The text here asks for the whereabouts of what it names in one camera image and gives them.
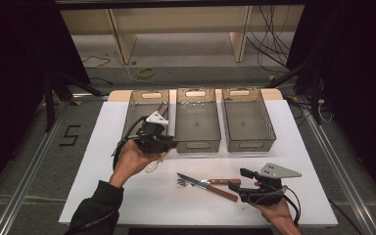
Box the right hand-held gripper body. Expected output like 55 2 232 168
237 162 303 207

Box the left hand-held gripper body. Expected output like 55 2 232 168
136 111 174 155

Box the wooden-handled fork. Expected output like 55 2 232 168
176 177 242 189

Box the wooden-handled table knife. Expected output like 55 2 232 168
176 172 239 203

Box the amber translucent plastic spoon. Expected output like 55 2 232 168
144 152 170 174

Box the grey translucent plastic bin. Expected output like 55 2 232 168
120 89 170 156
174 87 222 154
220 86 277 153

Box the person's right hand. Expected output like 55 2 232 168
254 181 302 235

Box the person's left hand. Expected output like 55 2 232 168
108 138 163 189

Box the white table sheet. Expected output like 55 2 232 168
58 99 339 228

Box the yellow tape roll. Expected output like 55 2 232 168
136 67 156 79

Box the light wooden desk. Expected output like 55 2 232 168
55 0 307 66

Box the black metal stand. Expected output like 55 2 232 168
43 70 110 132
263 62 325 125

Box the black curtain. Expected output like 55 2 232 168
286 0 376 210
0 0 91 204

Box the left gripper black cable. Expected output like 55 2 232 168
111 116 150 171

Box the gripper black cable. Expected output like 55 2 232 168
283 186 303 227
111 116 150 171

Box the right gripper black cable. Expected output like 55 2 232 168
283 186 303 227

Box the thin white floor cable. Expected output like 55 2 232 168
120 61 179 88

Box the aluminium floor rail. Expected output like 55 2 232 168
0 92 111 235
302 99 376 235

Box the white looped cable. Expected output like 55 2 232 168
317 98 335 124

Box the thin black floor cable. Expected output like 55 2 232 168
79 55 112 71

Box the bundle of black cables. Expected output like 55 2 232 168
246 4 292 74

